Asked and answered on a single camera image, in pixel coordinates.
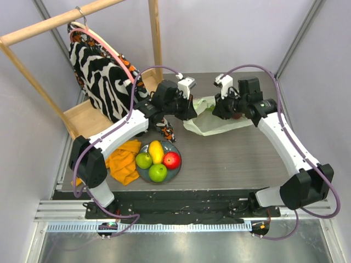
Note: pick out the green fake pear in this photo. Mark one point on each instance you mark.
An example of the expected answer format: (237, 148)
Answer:
(144, 160)

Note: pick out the red fake apple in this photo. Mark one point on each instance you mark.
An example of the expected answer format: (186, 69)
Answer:
(172, 160)

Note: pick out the dark red fake fruit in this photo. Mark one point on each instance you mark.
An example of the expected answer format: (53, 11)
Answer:
(237, 116)

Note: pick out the orange cloth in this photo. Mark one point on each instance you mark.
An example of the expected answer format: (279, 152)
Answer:
(122, 163)

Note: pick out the green fake apple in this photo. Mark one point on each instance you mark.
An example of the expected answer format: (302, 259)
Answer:
(158, 172)

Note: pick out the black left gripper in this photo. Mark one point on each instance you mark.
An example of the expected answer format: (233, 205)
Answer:
(189, 112)

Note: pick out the white slotted cable duct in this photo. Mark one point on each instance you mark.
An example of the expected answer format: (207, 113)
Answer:
(95, 226)

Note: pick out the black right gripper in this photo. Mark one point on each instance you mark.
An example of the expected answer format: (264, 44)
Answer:
(220, 107)

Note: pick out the light green plastic bag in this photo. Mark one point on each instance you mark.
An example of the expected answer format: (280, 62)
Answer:
(206, 124)

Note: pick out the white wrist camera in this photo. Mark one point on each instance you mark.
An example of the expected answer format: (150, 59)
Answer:
(224, 82)
(185, 84)

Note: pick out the yellow fake mango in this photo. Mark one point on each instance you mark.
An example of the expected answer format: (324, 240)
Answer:
(156, 152)

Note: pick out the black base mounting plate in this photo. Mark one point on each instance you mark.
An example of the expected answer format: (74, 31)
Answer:
(189, 207)

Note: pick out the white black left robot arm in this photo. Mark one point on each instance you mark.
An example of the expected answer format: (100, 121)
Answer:
(88, 156)

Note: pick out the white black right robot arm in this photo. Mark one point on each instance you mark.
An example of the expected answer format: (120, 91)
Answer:
(304, 186)

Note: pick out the black white zebra garment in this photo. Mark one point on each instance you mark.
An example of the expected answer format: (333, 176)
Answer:
(103, 81)

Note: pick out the pink clothes hanger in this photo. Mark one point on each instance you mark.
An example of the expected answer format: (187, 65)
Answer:
(85, 29)

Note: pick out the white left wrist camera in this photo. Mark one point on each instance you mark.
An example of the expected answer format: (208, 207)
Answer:
(185, 84)

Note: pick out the wooden clothes rack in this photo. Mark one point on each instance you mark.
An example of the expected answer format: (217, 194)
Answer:
(83, 119)

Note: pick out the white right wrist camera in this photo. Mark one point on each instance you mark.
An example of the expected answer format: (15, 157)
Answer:
(224, 82)

